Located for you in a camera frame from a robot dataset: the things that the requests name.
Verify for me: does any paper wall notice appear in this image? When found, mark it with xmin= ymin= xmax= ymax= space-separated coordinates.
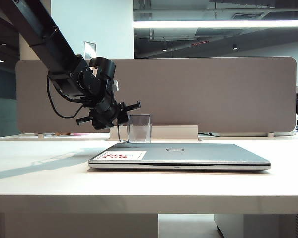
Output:
xmin=84 ymin=41 xmax=98 ymax=60

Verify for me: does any white red laptop sticker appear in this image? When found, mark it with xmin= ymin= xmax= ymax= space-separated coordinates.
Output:
xmin=97 ymin=150 xmax=148 ymax=162

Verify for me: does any silver closed laptop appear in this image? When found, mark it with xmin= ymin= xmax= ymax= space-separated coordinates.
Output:
xmin=88 ymin=142 xmax=272 ymax=173

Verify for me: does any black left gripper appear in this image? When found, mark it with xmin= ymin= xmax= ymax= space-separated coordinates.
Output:
xmin=76 ymin=96 xmax=142 ymax=131

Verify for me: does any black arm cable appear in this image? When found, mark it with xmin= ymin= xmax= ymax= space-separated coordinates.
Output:
xmin=46 ymin=76 xmax=90 ymax=119

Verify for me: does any transparent grey water cup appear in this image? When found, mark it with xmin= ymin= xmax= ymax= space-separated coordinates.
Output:
xmin=117 ymin=114 xmax=153 ymax=145

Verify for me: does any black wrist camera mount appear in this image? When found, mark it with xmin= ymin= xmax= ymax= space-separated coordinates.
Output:
xmin=88 ymin=57 xmax=118 ymax=84

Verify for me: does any brown desk divider panel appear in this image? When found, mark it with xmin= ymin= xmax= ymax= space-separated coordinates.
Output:
xmin=15 ymin=56 xmax=298 ymax=135

